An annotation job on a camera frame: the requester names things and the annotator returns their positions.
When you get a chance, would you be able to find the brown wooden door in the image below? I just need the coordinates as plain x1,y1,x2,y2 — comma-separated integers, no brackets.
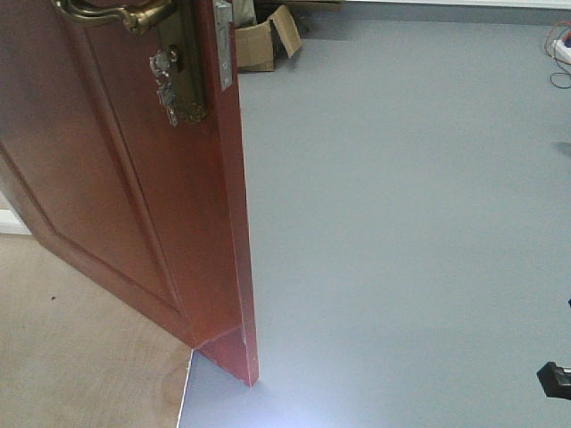
1,1,259,385

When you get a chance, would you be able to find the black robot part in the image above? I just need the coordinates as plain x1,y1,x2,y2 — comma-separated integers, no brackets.
537,362,571,400

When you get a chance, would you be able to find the brown cardboard box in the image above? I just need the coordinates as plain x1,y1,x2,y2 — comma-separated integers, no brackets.
235,4,302,72

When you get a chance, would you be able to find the silver keys bunch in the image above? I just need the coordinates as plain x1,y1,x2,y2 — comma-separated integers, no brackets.
149,45,178,128

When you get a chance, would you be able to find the brass lock backplate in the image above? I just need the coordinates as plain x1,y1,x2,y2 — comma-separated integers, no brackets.
157,1,207,124

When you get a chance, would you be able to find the pale green sack in box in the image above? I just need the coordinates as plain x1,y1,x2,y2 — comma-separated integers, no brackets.
231,0,257,29

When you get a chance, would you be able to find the silver latch faceplate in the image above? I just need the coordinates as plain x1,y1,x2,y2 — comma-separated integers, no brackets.
212,0,234,91

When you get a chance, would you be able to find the plywood base board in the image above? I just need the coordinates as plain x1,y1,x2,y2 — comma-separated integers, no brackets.
0,195,194,428

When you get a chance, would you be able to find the white power strip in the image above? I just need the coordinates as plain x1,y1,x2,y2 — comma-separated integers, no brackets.
552,40,571,62

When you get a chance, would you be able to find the brass door lever handle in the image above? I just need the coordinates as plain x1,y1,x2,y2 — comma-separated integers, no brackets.
51,1,178,35

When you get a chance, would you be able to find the orange cable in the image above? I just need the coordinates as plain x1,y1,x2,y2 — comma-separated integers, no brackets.
543,21,571,89

